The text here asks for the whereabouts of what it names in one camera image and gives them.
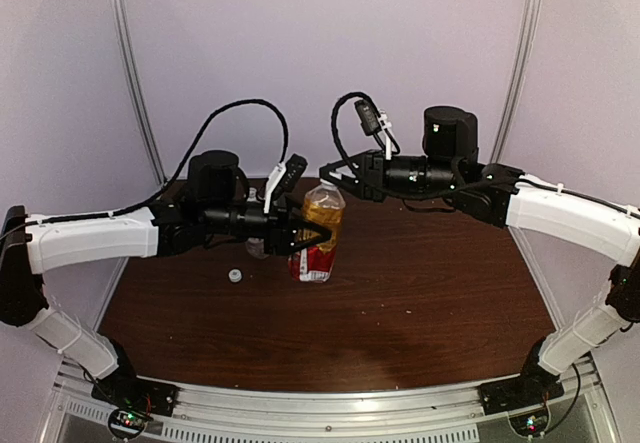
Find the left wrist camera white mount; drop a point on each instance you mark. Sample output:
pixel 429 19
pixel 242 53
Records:
pixel 283 179

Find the clear plastic water bottle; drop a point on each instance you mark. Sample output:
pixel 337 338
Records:
pixel 255 246

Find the left circuit board with leds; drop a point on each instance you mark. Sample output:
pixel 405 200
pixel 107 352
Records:
pixel 125 424

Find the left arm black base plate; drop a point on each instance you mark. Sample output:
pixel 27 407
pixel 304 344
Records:
pixel 142 396

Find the amber tea bottle red label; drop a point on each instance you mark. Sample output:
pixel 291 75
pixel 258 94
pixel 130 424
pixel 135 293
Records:
pixel 325 206

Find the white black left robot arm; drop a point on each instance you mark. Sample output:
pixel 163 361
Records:
pixel 205 206

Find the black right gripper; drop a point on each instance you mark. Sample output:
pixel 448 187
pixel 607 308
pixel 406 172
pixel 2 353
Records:
pixel 372 186

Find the aluminium corner post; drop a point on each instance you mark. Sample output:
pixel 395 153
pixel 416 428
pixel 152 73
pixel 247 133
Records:
pixel 528 28
pixel 134 86

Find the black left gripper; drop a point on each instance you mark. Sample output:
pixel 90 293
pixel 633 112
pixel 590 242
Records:
pixel 280 236

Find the white water bottle cap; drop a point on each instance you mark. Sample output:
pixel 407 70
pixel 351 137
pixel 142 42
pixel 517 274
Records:
pixel 235 276

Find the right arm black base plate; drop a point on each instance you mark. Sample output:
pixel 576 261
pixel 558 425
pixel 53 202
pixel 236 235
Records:
pixel 515 393

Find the right circuit board with leds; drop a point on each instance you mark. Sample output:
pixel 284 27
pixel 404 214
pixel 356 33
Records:
pixel 530 424

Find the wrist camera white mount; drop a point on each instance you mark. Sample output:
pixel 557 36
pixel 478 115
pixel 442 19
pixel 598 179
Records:
pixel 283 179
pixel 376 124

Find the left aluminium corner post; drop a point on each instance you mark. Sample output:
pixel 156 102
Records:
pixel 134 86

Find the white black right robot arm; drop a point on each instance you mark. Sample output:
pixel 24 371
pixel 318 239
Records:
pixel 505 196

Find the circuit board with leds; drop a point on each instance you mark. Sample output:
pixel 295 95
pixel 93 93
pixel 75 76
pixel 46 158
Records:
pixel 125 424
pixel 530 424

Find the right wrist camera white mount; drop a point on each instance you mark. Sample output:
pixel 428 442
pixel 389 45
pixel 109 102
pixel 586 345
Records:
pixel 376 124

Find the right aluminium corner post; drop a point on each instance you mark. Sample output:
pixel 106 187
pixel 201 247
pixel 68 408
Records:
pixel 528 28

